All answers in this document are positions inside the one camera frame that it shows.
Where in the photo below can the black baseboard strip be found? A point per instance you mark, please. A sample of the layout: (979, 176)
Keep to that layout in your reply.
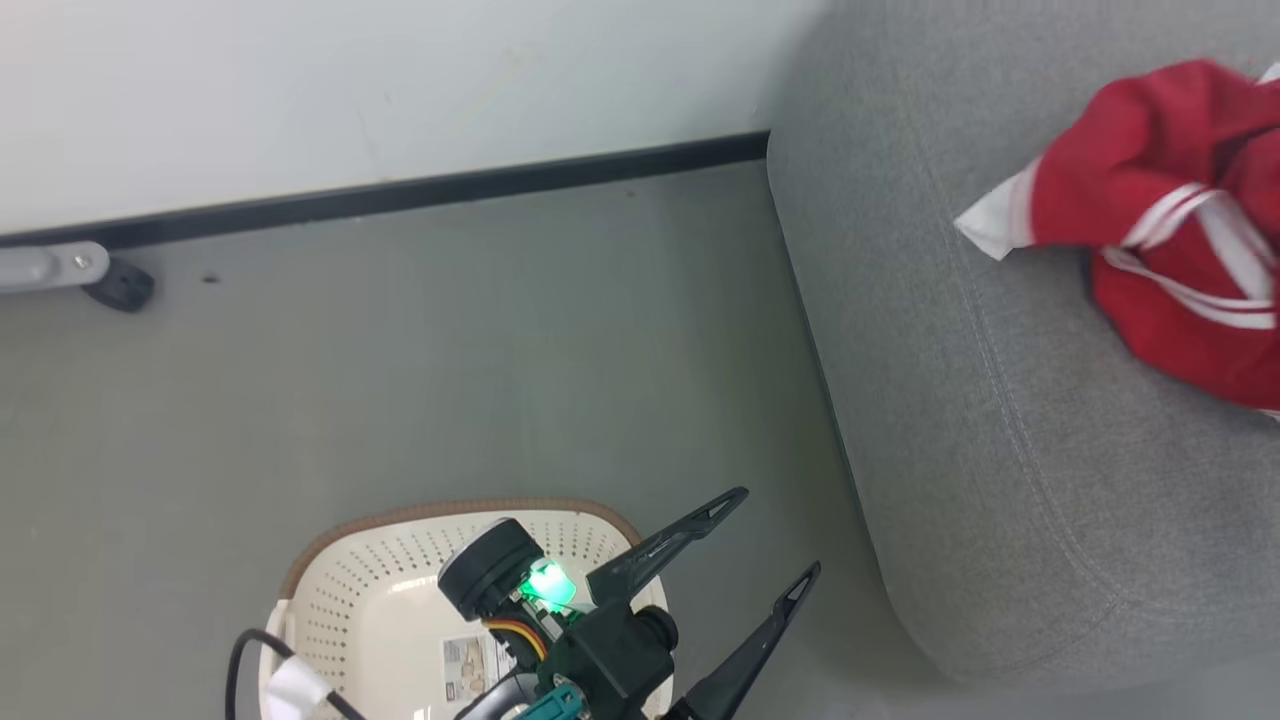
(450, 187)

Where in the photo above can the paper label sticker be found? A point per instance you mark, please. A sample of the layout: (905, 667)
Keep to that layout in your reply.
(470, 660)

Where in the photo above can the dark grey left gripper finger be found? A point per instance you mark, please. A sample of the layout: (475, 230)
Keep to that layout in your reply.
(750, 650)
(660, 550)

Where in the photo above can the grey metal frame leg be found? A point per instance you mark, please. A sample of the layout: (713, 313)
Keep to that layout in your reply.
(40, 266)

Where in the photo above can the red and white knit garment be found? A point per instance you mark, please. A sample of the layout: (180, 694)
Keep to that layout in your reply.
(1130, 150)

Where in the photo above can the white tape tag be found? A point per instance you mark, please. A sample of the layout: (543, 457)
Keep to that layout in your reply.
(295, 690)

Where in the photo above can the grey fabric sofa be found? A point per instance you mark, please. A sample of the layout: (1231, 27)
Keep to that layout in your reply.
(1000, 450)

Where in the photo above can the cream perforated laundry basket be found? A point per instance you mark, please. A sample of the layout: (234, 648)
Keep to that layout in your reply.
(380, 600)

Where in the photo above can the black rubber foot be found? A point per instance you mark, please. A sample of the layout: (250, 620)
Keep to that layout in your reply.
(122, 286)

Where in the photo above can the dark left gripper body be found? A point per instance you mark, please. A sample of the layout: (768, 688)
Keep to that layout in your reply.
(600, 650)

